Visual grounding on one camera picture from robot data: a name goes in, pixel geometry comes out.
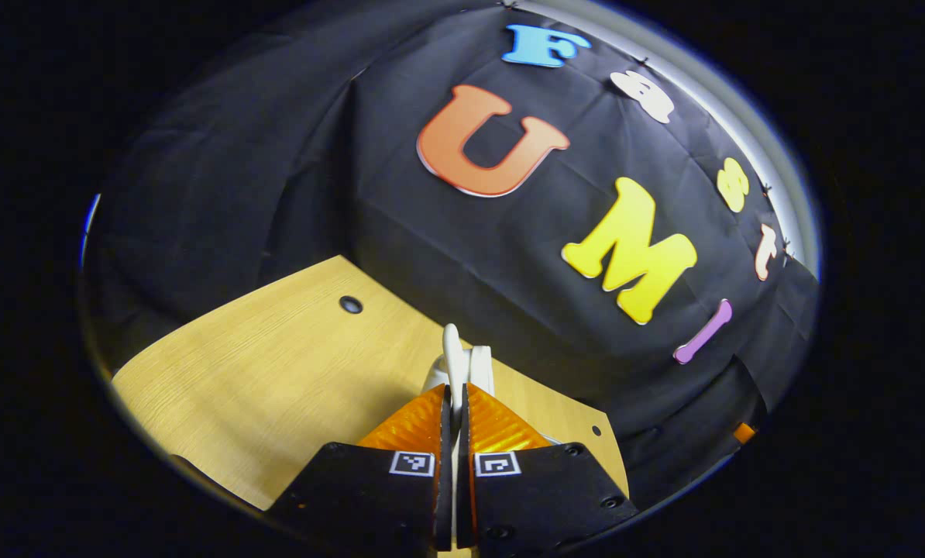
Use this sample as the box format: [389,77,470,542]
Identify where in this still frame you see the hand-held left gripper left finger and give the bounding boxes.
[266,384,455,553]

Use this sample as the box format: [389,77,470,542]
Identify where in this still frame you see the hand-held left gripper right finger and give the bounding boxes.
[456,382,641,553]

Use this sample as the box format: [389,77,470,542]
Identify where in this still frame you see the white suitcase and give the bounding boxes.
[422,323,497,398]

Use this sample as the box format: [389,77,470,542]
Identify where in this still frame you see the black backdrop cloth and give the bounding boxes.
[83,0,820,512]

